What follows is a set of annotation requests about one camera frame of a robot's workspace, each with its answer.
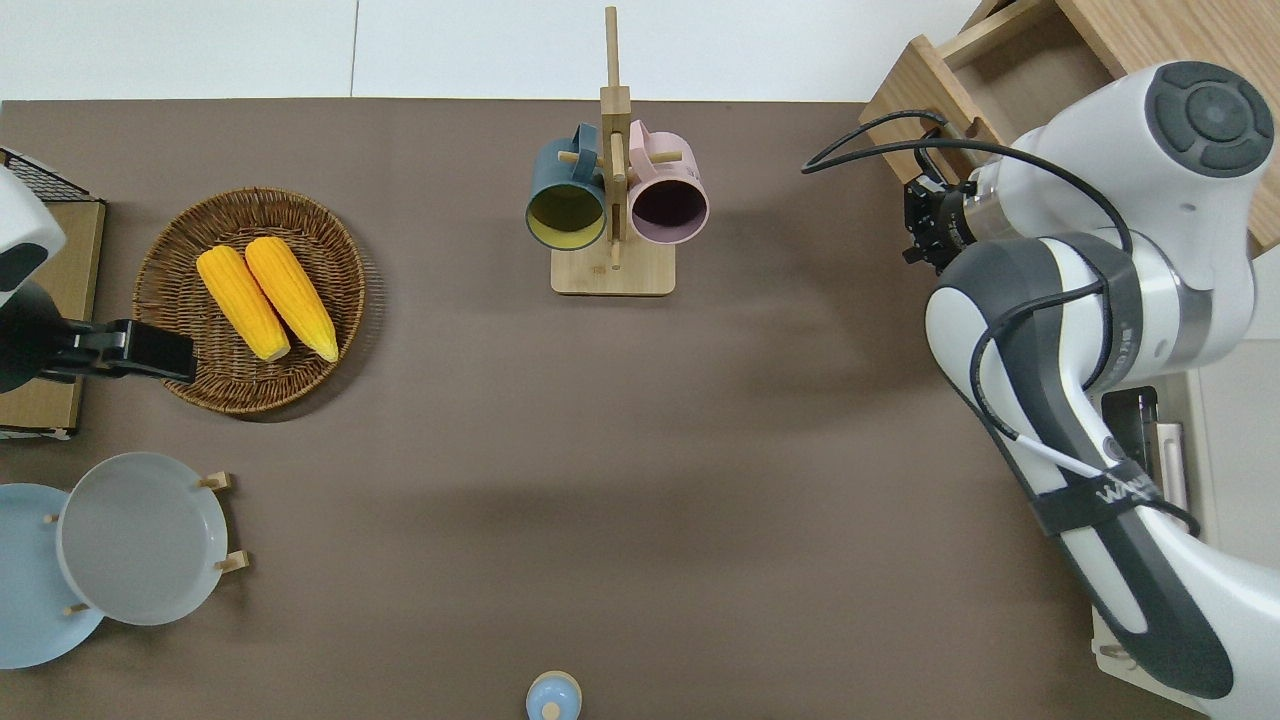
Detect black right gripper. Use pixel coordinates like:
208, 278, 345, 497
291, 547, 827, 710
902, 181, 977, 274

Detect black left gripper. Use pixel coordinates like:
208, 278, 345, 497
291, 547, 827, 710
44, 319, 198, 384

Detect wooden drawer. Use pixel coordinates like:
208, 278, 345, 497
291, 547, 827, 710
858, 0, 1118, 188

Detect pink mug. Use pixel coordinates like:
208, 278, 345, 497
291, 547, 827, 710
626, 119, 710, 246

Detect grey plate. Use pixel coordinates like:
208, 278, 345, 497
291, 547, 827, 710
56, 452, 230, 627

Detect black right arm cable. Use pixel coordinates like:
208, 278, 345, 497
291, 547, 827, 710
800, 109, 1201, 539

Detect wooden cabinet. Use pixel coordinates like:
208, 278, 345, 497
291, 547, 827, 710
1055, 0, 1280, 258

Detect yellow corn cob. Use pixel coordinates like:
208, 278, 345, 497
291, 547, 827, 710
245, 236, 340, 363
196, 246, 292, 363

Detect wooden mug tree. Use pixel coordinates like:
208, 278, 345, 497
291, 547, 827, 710
551, 6, 685, 297

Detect round wicker basket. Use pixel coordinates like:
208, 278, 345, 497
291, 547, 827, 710
133, 187, 367, 416

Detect brown table mat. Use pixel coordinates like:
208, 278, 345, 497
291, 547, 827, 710
0, 97, 1201, 720

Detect blue mug yellow inside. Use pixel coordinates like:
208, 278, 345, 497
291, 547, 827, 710
526, 123, 610, 252

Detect light blue plate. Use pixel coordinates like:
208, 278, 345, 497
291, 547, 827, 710
0, 483, 107, 670

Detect blue service bell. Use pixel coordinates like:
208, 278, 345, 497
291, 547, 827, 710
526, 671, 583, 720

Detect wooden plate rack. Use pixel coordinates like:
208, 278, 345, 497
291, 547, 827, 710
40, 471, 250, 617

